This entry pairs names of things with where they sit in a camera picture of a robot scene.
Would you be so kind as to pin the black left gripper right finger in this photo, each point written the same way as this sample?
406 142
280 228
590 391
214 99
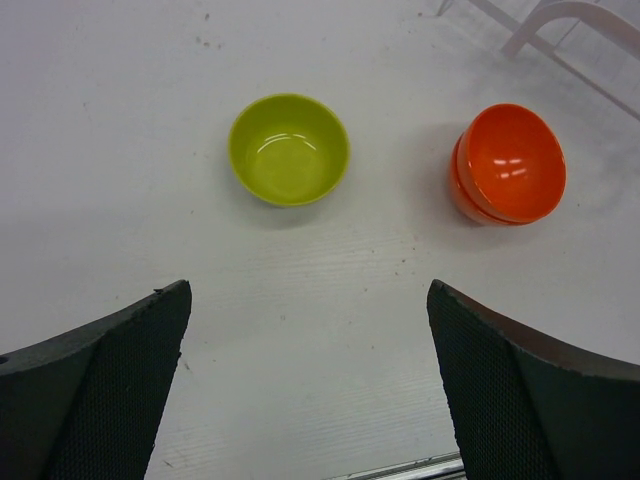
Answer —
525 405

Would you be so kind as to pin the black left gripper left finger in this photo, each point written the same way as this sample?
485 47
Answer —
87 404

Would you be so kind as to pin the orange bowl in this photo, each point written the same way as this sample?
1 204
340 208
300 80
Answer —
461 199
511 164

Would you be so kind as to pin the lime green bowl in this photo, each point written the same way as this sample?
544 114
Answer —
288 150

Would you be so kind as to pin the white wire dish rack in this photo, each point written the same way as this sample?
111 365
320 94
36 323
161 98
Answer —
596 42

